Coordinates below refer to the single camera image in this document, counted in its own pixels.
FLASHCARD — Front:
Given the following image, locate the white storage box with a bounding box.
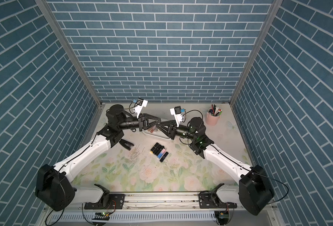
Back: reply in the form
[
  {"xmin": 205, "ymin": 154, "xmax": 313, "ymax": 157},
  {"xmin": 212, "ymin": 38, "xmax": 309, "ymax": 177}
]
[{"xmin": 143, "ymin": 130, "xmax": 171, "ymax": 140}]

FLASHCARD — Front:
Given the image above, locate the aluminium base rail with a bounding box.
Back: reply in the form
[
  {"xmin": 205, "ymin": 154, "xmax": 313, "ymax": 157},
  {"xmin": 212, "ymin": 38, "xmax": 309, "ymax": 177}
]
[{"xmin": 36, "ymin": 192, "xmax": 284, "ymax": 226}]

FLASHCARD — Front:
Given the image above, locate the black silver-band lipstick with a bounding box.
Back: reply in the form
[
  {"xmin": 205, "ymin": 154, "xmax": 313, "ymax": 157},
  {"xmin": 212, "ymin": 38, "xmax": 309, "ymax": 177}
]
[{"xmin": 153, "ymin": 144, "xmax": 164, "ymax": 156}]

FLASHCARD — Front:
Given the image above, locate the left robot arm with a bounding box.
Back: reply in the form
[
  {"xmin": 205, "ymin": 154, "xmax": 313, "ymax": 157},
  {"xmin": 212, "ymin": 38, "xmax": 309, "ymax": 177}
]
[{"xmin": 35, "ymin": 105, "xmax": 161, "ymax": 211}]

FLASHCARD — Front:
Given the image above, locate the detached black gripper finger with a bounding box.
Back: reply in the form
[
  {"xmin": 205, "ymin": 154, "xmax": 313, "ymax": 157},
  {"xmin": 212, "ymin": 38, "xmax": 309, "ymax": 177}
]
[{"xmin": 119, "ymin": 139, "xmax": 134, "ymax": 151}]

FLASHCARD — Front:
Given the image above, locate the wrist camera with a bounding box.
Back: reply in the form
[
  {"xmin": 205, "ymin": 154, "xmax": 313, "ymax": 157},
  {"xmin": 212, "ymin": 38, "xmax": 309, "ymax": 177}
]
[
  {"xmin": 132, "ymin": 98, "xmax": 148, "ymax": 118},
  {"xmin": 170, "ymin": 106, "xmax": 185, "ymax": 127}
]

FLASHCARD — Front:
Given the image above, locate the pink blue gradient lipstick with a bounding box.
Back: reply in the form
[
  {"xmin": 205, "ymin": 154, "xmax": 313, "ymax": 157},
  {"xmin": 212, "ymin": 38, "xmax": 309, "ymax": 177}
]
[{"xmin": 158, "ymin": 149, "xmax": 166, "ymax": 159}]

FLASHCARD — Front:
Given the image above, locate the right green circuit board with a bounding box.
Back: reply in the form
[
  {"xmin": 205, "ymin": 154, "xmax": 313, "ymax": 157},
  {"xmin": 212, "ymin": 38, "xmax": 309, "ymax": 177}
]
[{"xmin": 214, "ymin": 211, "xmax": 230, "ymax": 226}]

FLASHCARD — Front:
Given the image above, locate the pink metal pen bucket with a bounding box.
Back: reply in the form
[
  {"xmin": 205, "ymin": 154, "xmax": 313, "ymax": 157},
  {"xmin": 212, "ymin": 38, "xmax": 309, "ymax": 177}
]
[{"xmin": 206, "ymin": 112, "xmax": 220, "ymax": 126}]

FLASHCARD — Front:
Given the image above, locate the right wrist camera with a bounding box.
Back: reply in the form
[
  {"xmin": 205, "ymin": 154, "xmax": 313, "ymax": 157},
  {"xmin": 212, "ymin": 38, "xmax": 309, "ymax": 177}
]
[{"xmin": 170, "ymin": 106, "xmax": 185, "ymax": 127}]

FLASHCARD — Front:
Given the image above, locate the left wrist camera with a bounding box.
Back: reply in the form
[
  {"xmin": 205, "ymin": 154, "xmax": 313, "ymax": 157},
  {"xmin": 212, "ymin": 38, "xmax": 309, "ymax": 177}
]
[{"xmin": 132, "ymin": 98, "xmax": 148, "ymax": 118}]

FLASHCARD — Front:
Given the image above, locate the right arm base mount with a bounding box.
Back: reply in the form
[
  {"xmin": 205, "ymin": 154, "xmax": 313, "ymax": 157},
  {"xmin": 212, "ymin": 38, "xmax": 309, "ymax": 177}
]
[{"xmin": 198, "ymin": 191, "xmax": 221, "ymax": 209}]

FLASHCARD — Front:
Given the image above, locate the black round lipstick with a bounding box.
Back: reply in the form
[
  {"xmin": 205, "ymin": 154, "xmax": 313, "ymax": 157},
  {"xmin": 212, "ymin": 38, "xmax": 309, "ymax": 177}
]
[{"xmin": 160, "ymin": 152, "xmax": 169, "ymax": 163}]

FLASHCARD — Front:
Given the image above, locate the green circuit board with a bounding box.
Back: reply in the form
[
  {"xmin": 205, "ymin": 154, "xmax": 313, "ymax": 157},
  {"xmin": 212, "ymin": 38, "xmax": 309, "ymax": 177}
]
[
  {"xmin": 92, "ymin": 212, "xmax": 110, "ymax": 221},
  {"xmin": 214, "ymin": 211, "xmax": 230, "ymax": 226}
]

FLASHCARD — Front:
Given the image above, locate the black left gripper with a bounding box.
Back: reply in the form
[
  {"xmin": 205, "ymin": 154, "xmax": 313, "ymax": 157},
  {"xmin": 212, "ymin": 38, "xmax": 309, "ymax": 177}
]
[{"xmin": 117, "ymin": 114, "xmax": 159, "ymax": 133}]

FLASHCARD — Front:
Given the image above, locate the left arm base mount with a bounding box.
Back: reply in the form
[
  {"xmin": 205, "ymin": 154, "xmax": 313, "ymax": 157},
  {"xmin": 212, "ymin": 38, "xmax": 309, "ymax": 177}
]
[{"xmin": 84, "ymin": 194, "xmax": 126, "ymax": 210}]

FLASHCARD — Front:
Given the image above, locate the left green circuit board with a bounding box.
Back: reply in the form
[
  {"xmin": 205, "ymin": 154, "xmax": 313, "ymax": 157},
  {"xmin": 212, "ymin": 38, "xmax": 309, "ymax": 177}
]
[{"xmin": 92, "ymin": 212, "xmax": 110, "ymax": 221}]

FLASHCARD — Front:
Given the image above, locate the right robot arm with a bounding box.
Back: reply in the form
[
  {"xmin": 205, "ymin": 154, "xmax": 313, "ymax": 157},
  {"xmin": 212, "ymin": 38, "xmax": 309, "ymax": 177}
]
[{"xmin": 156, "ymin": 117, "xmax": 275, "ymax": 216}]

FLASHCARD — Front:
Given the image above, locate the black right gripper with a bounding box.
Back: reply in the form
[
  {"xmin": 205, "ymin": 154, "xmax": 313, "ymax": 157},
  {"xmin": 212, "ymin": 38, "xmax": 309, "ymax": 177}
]
[{"xmin": 158, "ymin": 121, "xmax": 198, "ymax": 143}]

